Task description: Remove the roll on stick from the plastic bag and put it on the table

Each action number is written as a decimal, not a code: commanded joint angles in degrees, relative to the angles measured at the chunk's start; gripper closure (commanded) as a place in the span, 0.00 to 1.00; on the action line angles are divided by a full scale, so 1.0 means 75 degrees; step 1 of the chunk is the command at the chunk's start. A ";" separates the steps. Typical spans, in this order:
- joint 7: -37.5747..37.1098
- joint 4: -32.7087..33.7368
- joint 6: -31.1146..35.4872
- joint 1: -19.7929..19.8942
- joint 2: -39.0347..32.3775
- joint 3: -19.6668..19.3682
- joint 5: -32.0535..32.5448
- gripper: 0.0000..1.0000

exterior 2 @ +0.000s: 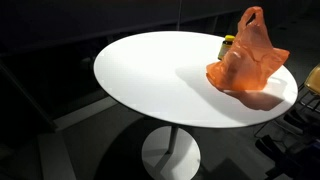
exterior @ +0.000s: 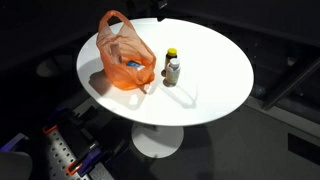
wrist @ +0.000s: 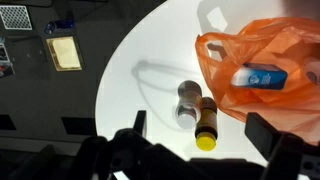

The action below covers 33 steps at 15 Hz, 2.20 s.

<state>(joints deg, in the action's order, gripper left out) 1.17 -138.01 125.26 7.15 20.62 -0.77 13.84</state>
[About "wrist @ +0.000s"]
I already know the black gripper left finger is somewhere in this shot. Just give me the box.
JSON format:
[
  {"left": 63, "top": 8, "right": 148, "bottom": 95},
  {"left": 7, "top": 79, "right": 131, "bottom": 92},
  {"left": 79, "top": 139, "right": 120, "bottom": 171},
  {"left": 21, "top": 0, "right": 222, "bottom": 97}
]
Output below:
[{"left": 132, "top": 109, "right": 148, "bottom": 138}]

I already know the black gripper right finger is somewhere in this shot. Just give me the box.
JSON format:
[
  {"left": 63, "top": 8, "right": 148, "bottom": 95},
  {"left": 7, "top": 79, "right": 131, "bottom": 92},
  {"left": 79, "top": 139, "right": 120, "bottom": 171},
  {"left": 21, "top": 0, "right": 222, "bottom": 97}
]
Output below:
[{"left": 244, "top": 112, "right": 284, "bottom": 160}]

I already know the orange plastic bag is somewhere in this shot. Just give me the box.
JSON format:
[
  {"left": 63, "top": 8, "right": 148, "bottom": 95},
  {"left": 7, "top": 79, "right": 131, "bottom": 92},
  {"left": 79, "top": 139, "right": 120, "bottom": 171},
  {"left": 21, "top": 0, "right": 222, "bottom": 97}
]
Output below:
[{"left": 195, "top": 17, "right": 320, "bottom": 146}]

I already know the amber bottle with yellow cap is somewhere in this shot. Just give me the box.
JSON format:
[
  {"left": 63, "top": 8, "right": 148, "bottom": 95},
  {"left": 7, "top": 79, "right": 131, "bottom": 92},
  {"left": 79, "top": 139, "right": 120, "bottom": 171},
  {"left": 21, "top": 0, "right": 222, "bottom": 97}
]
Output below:
[{"left": 194, "top": 96, "right": 219, "bottom": 152}]

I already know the blue rectangular box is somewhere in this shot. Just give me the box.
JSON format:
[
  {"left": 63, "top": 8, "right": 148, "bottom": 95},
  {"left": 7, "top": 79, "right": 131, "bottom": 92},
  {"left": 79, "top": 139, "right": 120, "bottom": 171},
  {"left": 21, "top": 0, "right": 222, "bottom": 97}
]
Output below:
[{"left": 230, "top": 62, "right": 289, "bottom": 91}]

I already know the blue clamp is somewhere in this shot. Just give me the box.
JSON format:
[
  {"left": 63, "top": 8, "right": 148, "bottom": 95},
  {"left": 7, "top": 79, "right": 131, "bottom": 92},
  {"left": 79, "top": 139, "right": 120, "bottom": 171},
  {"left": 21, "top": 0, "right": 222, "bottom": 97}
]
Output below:
[{"left": 44, "top": 18, "right": 76, "bottom": 35}]

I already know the cluttered equipment rack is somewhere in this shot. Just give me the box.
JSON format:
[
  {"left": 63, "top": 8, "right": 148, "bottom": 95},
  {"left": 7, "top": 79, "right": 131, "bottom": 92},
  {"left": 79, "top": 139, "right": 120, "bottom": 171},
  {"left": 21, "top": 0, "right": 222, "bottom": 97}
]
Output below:
[{"left": 0, "top": 37, "right": 16, "bottom": 78}]

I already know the white perforated panel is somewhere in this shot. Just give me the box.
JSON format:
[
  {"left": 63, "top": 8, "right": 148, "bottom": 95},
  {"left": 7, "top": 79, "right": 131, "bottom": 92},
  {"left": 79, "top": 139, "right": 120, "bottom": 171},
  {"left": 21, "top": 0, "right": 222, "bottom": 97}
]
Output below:
[{"left": 0, "top": 5, "right": 34, "bottom": 31}]

